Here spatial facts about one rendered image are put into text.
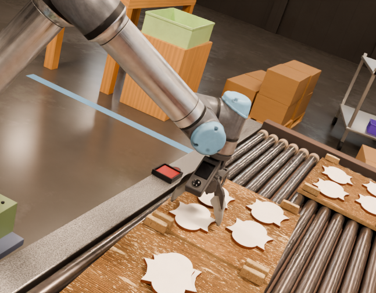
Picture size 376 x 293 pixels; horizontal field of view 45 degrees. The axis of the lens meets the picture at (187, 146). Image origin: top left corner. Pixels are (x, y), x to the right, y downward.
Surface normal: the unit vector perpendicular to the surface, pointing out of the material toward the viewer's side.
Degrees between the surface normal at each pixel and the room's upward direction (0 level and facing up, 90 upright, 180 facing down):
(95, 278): 0
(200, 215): 0
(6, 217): 90
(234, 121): 90
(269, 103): 90
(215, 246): 0
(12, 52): 90
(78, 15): 104
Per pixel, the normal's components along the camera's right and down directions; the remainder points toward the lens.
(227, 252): 0.28, -0.87
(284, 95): -0.44, 0.26
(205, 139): 0.18, 0.47
